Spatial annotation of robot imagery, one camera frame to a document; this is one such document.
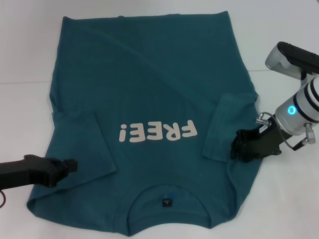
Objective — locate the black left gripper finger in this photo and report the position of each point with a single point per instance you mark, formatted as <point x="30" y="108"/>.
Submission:
<point x="69" y="166"/>

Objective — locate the teal blue printed t-shirt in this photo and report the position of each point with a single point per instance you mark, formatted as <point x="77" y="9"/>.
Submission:
<point x="149" y="74"/>

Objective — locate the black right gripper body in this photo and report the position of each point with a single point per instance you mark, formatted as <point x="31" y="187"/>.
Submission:
<point x="269" y="142"/>

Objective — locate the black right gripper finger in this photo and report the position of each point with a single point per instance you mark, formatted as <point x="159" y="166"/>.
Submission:
<point x="251" y="158"/>
<point x="239" y="144"/>

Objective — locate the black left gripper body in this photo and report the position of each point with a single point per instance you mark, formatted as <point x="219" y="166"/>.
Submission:
<point x="27" y="171"/>

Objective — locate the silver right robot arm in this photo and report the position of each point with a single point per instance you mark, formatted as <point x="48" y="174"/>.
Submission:
<point x="301" y="109"/>

